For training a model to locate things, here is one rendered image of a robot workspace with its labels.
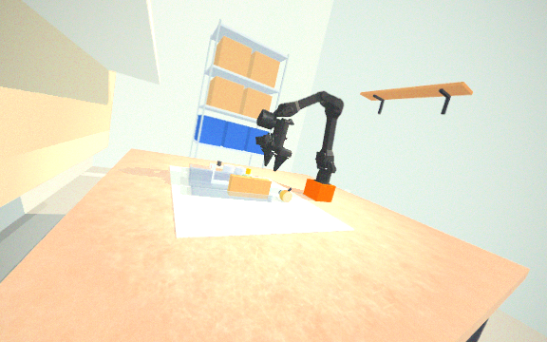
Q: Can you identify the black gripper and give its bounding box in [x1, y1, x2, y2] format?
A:
[260, 131, 292, 172]

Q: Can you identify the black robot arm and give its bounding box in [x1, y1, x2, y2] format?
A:
[255, 91, 344, 185]

